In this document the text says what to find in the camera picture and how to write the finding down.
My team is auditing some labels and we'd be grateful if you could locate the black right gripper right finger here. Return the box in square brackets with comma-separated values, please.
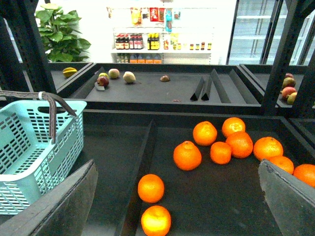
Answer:
[258, 159, 315, 236]

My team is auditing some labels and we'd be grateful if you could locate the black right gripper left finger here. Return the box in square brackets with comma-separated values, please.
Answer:
[0, 160, 98, 236]

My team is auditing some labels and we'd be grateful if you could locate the light blue plastic basket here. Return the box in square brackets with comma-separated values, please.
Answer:
[0, 100, 87, 215]

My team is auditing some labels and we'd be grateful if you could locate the orange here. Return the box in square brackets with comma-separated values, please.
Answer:
[137, 174, 165, 203]
[141, 205, 171, 236]

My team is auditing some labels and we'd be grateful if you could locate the orange lower front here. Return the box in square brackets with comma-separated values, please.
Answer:
[141, 205, 171, 236]

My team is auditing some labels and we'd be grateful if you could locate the black triangular divider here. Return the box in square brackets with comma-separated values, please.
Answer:
[190, 77, 212, 101]

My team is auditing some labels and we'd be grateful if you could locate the green potted plant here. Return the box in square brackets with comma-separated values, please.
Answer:
[35, 3, 91, 62]

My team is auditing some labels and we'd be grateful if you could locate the white shelf with bottles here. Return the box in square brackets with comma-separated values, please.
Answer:
[106, 0, 219, 65]

